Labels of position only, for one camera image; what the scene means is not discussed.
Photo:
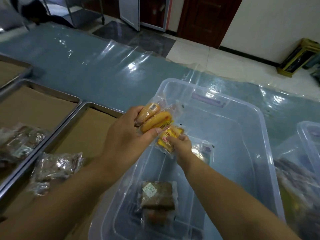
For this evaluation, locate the clear packet of bread rolls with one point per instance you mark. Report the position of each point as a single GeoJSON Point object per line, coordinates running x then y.
{"type": "Point", "coordinates": [156, 117]}

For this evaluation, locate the person's right hand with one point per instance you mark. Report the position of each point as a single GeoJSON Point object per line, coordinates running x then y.
{"type": "Point", "coordinates": [183, 152]}

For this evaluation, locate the person's left thumb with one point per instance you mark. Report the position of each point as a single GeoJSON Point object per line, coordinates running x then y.
{"type": "Point", "coordinates": [151, 133]}

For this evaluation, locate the yellow and black box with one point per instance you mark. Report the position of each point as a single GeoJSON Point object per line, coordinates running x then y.
{"type": "Point", "coordinates": [297, 58]}

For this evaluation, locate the yellow-label bread packet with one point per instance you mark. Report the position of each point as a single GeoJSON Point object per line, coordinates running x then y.
{"type": "Point", "coordinates": [166, 141]}

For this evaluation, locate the clear plastic table cover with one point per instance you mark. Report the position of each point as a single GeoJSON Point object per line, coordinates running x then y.
{"type": "Point", "coordinates": [100, 69]}

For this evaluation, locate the pile of mixed snack packets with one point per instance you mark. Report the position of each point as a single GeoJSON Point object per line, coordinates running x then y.
{"type": "Point", "coordinates": [300, 192]}

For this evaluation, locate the large clear plastic bin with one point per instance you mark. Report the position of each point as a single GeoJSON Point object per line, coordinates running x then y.
{"type": "Point", "coordinates": [232, 147]}

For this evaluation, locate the person's right forearm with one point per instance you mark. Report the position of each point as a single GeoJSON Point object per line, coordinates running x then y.
{"type": "Point", "coordinates": [230, 204]}

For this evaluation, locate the small clear snack packet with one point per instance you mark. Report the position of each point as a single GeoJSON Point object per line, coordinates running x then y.
{"type": "Point", "coordinates": [203, 152]}

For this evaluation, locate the dark brown cake packet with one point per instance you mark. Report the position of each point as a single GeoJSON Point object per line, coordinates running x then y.
{"type": "Point", "coordinates": [21, 144]}
{"type": "Point", "coordinates": [56, 167]}

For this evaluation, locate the glass door cabinet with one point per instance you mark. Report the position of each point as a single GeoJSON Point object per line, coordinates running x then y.
{"type": "Point", "coordinates": [143, 12]}

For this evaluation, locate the metal cart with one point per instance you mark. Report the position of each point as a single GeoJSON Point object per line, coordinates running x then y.
{"type": "Point", "coordinates": [82, 12]}

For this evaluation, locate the person's right thumb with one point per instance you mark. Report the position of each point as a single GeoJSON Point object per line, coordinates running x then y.
{"type": "Point", "coordinates": [171, 140]}

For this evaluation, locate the person's left forearm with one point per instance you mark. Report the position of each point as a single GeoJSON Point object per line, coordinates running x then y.
{"type": "Point", "coordinates": [62, 202]}

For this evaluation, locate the person's left hand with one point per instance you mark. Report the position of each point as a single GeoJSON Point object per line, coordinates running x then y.
{"type": "Point", "coordinates": [122, 144]}

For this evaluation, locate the brown wooden door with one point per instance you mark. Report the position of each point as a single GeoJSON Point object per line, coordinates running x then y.
{"type": "Point", "coordinates": [207, 19]}

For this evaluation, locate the metal tray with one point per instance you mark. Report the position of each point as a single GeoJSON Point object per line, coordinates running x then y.
{"type": "Point", "coordinates": [100, 106]}
{"type": "Point", "coordinates": [57, 93]}
{"type": "Point", "coordinates": [23, 64]}

